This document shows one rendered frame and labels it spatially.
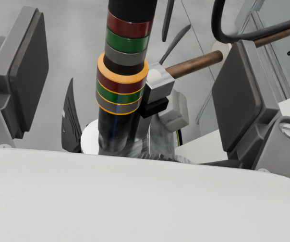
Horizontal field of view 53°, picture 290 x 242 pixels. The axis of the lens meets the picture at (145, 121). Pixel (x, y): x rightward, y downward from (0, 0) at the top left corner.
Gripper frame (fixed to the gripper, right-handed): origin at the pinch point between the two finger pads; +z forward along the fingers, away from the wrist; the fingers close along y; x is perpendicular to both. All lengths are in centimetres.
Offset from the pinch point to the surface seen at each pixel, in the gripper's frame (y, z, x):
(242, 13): 131, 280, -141
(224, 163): 18.8, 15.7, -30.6
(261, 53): 71, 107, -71
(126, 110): 0.6, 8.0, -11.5
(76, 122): -8, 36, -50
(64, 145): -13, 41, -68
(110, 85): -1.0, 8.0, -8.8
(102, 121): -1.4, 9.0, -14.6
